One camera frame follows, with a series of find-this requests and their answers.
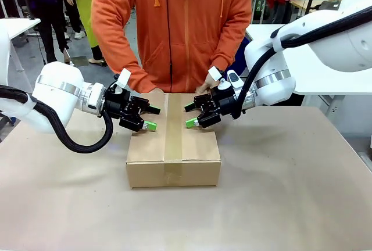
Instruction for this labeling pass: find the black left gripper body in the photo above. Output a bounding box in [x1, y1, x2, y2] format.
[103, 84, 151, 133]

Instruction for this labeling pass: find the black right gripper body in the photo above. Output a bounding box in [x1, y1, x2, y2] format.
[193, 86, 238, 130]

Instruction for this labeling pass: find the brown cardboard shipping box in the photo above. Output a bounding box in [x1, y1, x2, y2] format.
[125, 91, 223, 189]

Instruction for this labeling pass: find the person's left forearm orange sleeve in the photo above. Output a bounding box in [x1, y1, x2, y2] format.
[208, 27, 252, 82]

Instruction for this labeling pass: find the person's right forearm orange sleeve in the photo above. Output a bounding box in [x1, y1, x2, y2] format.
[94, 41, 159, 94]

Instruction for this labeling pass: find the person's left hand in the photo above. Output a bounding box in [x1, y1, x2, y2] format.
[195, 73, 219, 95]

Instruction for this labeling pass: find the brown packing tape strip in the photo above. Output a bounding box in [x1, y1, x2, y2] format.
[163, 93, 184, 187]

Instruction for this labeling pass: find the person in orange hoodie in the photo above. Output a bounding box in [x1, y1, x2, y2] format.
[90, 0, 253, 94]

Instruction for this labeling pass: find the person in yellow apron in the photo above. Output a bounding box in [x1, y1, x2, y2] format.
[73, 0, 106, 63]

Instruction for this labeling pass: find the person in black clothes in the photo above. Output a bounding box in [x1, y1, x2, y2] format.
[16, 0, 73, 64]

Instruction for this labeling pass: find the small white table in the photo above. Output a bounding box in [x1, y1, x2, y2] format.
[0, 17, 42, 89]

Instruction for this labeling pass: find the dark bag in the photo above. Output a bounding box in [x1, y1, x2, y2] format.
[317, 0, 341, 11]

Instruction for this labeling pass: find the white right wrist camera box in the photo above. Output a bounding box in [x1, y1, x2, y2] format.
[208, 66, 223, 83]

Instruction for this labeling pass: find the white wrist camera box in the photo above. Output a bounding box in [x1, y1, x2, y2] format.
[117, 68, 132, 88]
[208, 66, 223, 83]

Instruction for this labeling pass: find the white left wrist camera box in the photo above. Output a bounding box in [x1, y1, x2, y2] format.
[117, 68, 132, 88]

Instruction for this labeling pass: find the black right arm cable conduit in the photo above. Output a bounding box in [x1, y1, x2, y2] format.
[231, 5, 372, 120]

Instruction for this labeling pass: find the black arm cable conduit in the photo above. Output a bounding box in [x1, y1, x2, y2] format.
[231, 5, 372, 120]
[0, 84, 115, 154]

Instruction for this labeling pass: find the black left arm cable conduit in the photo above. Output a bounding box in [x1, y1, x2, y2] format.
[0, 84, 115, 154]

